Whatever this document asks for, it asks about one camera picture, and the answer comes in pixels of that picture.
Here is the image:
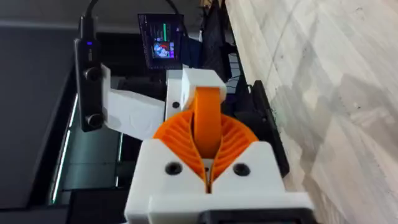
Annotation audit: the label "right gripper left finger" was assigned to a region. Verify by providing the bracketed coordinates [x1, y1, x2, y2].
[124, 108, 213, 222]

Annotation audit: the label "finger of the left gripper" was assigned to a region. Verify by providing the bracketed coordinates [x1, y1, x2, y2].
[165, 69, 187, 123]
[180, 67, 228, 160]

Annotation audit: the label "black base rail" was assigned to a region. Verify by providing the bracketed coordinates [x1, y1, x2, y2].
[247, 80, 290, 179]

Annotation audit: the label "black camera cable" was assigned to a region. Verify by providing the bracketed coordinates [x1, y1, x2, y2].
[81, 0, 101, 21]

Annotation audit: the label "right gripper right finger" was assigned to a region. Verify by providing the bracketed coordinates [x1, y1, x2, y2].
[210, 112, 287, 195]

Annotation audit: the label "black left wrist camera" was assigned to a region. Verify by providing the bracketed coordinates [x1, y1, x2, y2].
[73, 15, 106, 133]

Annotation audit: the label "computer monitor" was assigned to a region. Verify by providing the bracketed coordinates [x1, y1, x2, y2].
[137, 12, 185, 70]

